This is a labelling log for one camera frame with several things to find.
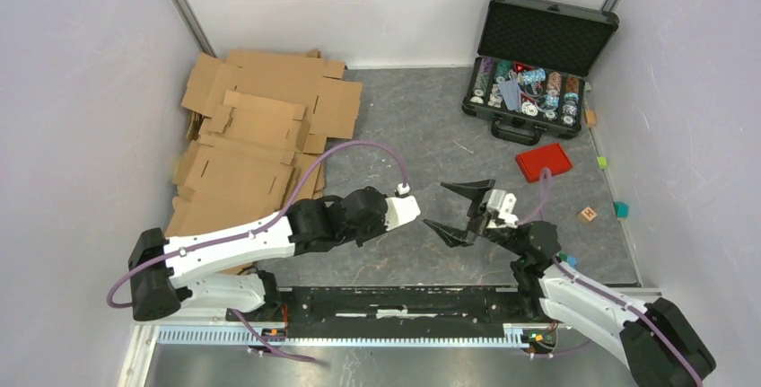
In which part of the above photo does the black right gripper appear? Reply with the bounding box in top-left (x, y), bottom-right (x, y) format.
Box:
top-left (422, 179), bottom-right (527, 259)

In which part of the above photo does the red flat box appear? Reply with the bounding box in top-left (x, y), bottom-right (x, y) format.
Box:
top-left (515, 143), bottom-right (573, 183)

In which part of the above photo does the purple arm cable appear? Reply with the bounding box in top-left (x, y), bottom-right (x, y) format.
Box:
top-left (106, 139), bottom-right (411, 363)
top-left (520, 168), bottom-right (705, 387)

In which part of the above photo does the teal cube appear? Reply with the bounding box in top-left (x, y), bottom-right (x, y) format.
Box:
top-left (613, 200), bottom-right (629, 219)

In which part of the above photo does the wooden letter cube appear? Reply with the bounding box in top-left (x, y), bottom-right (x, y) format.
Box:
top-left (577, 207), bottom-right (598, 224)

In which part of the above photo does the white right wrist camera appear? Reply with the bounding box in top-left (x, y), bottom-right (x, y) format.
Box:
top-left (485, 189), bottom-right (519, 229)

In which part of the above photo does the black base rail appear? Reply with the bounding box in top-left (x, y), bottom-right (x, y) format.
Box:
top-left (245, 286), bottom-right (550, 339)

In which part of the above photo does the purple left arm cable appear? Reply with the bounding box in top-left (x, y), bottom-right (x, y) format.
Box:
top-left (106, 139), bottom-right (411, 363)

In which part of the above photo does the black poker chip case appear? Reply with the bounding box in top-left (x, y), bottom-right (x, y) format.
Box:
top-left (461, 0), bottom-right (619, 145)

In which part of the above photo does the stack of flat cardboard boxes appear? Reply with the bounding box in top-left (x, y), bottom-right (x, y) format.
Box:
top-left (165, 49), bottom-right (363, 237)

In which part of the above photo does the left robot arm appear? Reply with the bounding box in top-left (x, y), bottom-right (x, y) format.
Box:
top-left (128, 187), bottom-right (408, 322)

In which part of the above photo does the blue block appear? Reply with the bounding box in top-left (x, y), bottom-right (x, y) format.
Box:
top-left (558, 252), bottom-right (577, 268)

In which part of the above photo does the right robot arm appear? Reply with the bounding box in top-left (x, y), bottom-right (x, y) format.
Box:
top-left (425, 180), bottom-right (717, 386)

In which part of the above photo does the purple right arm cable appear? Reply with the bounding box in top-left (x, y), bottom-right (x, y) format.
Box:
top-left (520, 168), bottom-right (705, 387)

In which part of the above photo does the small orange wooden block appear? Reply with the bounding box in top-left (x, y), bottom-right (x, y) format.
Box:
top-left (584, 110), bottom-right (597, 128)

